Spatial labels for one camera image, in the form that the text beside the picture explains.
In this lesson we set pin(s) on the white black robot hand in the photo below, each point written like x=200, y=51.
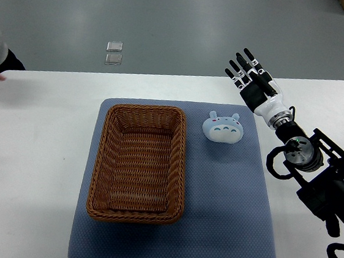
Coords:
x=259, y=90

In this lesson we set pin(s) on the light blue plush toy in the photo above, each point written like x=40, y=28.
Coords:
x=223, y=129

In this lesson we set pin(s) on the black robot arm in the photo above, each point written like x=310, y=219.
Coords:
x=315, y=162

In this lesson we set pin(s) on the brown wicker basket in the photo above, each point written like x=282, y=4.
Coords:
x=139, y=170

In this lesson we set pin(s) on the upper clear plastic floor plate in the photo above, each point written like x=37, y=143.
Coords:
x=114, y=46

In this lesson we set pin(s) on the blue quilted mat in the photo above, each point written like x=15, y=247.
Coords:
x=227, y=212

